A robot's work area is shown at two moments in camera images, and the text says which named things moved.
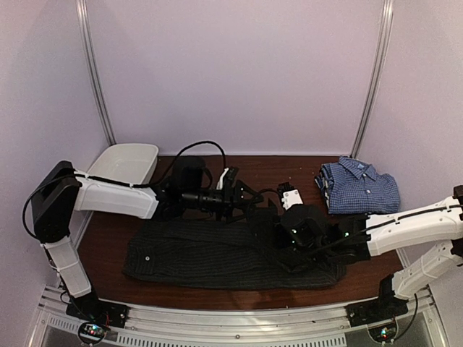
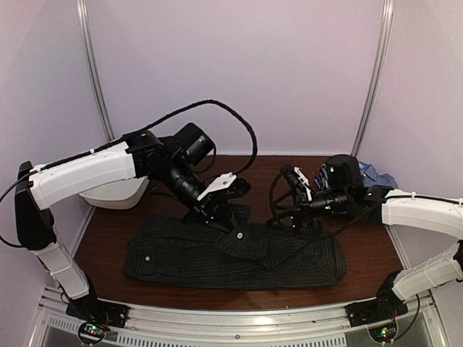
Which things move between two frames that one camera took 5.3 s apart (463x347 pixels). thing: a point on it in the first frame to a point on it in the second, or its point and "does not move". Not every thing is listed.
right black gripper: x=278 y=241 to x=300 y=211
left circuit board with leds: x=91 y=332 does not move
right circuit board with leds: x=383 y=333 does not move
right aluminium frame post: x=383 y=49 does not move
